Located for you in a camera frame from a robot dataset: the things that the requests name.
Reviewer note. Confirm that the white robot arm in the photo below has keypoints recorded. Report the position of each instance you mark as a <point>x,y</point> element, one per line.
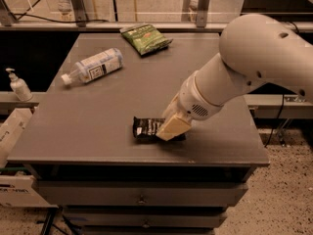
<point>253,50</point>

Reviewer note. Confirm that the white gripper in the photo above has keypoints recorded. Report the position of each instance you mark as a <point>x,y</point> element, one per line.
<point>193,101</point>

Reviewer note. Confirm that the green chip bag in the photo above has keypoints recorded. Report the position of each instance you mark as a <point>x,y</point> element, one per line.
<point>145,38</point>

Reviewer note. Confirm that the clear bottle blue label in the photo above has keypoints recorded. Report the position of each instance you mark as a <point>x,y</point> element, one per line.
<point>94,67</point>

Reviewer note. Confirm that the white pump dispenser bottle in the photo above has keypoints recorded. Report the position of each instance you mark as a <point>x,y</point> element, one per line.
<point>19,86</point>

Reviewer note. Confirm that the black rxbar chocolate wrapper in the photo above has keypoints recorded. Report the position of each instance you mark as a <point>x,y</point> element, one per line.
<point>145,129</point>

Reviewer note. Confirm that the white box lower left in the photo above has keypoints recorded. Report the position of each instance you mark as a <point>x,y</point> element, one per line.
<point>19,192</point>

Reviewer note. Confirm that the grey drawer cabinet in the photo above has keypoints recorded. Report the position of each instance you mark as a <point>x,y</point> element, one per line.
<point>80,147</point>

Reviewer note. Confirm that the white cardboard box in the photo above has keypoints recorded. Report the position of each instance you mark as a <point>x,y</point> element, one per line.
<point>11,130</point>

